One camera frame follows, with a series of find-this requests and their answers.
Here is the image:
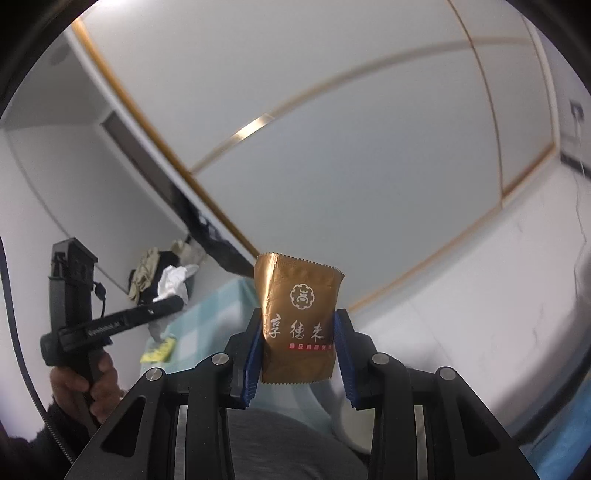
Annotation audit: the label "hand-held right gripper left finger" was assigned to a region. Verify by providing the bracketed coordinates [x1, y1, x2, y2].
[67, 308, 266, 480]

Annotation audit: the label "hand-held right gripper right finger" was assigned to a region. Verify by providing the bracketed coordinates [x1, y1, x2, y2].
[333, 309, 529, 480]

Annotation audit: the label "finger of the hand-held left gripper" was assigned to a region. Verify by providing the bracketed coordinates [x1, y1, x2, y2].
[124, 295, 185, 326]

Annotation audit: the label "white tissue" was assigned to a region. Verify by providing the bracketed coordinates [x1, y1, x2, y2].
[152, 265, 199, 303]

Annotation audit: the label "gold brown wrapper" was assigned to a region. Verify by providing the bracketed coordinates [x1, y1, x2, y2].
[254, 251, 346, 385]

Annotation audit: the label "person's left forearm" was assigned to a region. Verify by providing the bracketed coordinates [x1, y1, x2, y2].
[0, 397, 95, 480]

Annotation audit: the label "person's left hand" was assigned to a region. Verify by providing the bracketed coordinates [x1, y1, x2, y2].
[50, 352, 122, 425]

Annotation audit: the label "beige cloth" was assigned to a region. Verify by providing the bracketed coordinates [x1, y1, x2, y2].
[127, 249, 160, 305]

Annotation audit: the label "yellow printed wrapper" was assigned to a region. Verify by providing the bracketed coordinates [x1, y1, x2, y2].
[141, 337, 177, 364]

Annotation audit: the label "white cloth bag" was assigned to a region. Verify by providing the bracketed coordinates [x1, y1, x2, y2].
[172, 237, 206, 266]

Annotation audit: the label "white wardrobe gold trim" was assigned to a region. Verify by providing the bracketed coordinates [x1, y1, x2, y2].
[69, 0, 561, 319]

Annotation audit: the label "blue cloth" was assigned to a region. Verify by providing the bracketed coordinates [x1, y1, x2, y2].
[522, 397, 591, 480]

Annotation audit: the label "braided black cable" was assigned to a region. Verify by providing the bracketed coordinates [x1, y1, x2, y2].
[0, 235, 77, 468]

